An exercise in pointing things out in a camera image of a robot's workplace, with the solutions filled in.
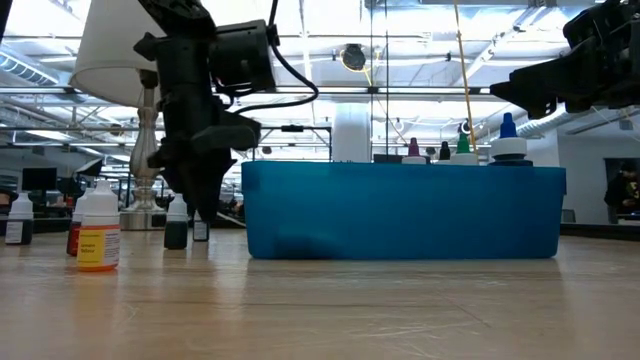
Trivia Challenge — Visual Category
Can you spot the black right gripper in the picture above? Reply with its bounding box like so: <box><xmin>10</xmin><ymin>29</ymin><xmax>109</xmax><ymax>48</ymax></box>
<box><xmin>489</xmin><ymin>0</ymin><xmax>640</xmax><ymax>120</ymax></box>

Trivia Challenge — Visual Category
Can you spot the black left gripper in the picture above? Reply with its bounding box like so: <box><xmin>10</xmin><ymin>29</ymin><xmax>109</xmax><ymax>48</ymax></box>
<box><xmin>133</xmin><ymin>29</ymin><xmax>262</xmax><ymax>224</ymax></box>

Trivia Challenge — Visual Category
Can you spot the small dark food coloring bottle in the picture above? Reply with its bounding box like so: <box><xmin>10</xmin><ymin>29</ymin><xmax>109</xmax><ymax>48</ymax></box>
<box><xmin>192</xmin><ymin>209</ymin><xmax>211</xmax><ymax>243</ymax></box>

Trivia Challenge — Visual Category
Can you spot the small green food coloring bottle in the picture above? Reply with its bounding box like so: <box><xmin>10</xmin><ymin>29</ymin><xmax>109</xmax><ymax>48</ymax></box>
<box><xmin>163</xmin><ymin>193</ymin><xmax>190</xmax><ymax>251</ymax></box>

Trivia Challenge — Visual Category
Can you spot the large blue-tipped food coloring bottle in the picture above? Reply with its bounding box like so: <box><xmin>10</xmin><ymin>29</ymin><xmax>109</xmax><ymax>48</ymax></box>
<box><xmin>488</xmin><ymin>111</ymin><xmax>534</xmax><ymax>167</ymax></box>

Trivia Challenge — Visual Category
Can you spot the large green-tipped food coloring bottle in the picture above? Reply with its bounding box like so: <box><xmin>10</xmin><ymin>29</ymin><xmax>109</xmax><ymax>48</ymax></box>
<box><xmin>449</xmin><ymin>132</ymin><xmax>480</xmax><ymax>166</ymax></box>

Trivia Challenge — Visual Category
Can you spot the small orange food coloring bottle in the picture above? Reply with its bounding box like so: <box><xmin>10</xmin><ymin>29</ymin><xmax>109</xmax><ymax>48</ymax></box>
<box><xmin>76</xmin><ymin>179</ymin><xmax>122</xmax><ymax>273</ymax></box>

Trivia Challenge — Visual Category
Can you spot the large purple-tipped food coloring bottle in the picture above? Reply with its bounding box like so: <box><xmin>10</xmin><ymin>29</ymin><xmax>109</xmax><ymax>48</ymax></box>
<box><xmin>401</xmin><ymin>137</ymin><xmax>428</xmax><ymax>165</ymax></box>

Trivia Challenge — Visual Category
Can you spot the small red food coloring bottle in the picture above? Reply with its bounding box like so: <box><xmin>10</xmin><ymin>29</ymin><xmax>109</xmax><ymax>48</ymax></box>
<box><xmin>65</xmin><ymin>187</ymin><xmax>96</xmax><ymax>257</ymax></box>

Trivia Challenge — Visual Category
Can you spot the blue plastic bin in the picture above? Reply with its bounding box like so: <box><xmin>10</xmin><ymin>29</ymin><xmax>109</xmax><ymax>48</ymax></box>
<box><xmin>241</xmin><ymin>159</ymin><xmax>568</xmax><ymax>261</ymax></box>

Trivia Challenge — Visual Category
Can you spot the small black food coloring bottle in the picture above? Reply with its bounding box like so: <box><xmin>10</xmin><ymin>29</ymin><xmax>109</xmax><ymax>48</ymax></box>
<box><xmin>4</xmin><ymin>191</ymin><xmax>35</xmax><ymax>246</ymax></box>

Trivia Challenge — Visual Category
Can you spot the person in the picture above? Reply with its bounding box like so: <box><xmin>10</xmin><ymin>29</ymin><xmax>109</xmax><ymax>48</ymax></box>
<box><xmin>602</xmin><ymin>160</ymin><xmax>640</xmax><ymax>225</ymax></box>

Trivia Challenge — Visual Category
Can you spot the white pillar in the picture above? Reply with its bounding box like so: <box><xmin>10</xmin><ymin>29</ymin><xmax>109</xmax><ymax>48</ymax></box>
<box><xmin>332</xmin><ymin>102</ymin><xmax>373</xmax><ymax>163</ymax></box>

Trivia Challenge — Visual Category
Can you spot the white shade table lamp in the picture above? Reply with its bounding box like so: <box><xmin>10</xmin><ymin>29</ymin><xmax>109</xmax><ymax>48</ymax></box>
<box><xmin>68</xmin><ymin>0</ymin><xmax>171</xmax><ymax>232</ymax></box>

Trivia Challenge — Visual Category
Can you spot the black monitor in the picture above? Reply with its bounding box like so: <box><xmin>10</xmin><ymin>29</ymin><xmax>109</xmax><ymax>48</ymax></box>
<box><xmin>20</xmin><ymin>167</ymin><xmax>59</xmax><ymax>192</ymax></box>

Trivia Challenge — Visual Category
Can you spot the black round ceiling reel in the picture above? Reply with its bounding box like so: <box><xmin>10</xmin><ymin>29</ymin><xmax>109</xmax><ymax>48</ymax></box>
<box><xmin>342</xmin><ymin>43</ymin><xmax>368</xmax><ymax>73</ymax></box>

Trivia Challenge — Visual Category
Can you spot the white lamp power cord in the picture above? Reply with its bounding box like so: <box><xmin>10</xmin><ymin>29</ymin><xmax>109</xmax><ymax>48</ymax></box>
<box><xmin>214</xmin><ymin>210</ymin><xmax>247</xmax><ymax>230</ymax></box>

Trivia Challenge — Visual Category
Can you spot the yellow hanging cable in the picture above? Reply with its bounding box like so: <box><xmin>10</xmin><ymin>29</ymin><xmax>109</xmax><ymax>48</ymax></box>
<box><xmin>452</xmin><ymin>0</ymin><xmax>480</xmax><ymax>152</ymax></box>

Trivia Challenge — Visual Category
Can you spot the black metal stand frame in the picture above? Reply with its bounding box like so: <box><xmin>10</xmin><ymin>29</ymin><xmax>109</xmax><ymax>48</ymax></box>
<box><xmin>259</xmin><ymin>124</ymin><xmax>334</xmax><ymax>162</ymax></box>

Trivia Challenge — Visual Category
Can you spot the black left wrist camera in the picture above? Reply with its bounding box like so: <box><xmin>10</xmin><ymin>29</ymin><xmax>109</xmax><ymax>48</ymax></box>
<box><xmin>208</xmin><ymin>18</ymin><xmax>279</xmax><ymax>95</ymax></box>

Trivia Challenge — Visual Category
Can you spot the black aluminium table frame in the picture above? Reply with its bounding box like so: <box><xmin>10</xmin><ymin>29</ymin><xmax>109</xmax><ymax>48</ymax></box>
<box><xmin>0</xmin><ymin>215</ymin><xmax>640</xmax><ymax>242</ymax></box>

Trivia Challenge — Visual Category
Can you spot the black left wrist camera cable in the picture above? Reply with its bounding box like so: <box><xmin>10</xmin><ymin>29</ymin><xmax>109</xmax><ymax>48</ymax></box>
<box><xmin>232</xmin><ymin>0</ymin><xmax>320</xmax><ymax>115</ymax></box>

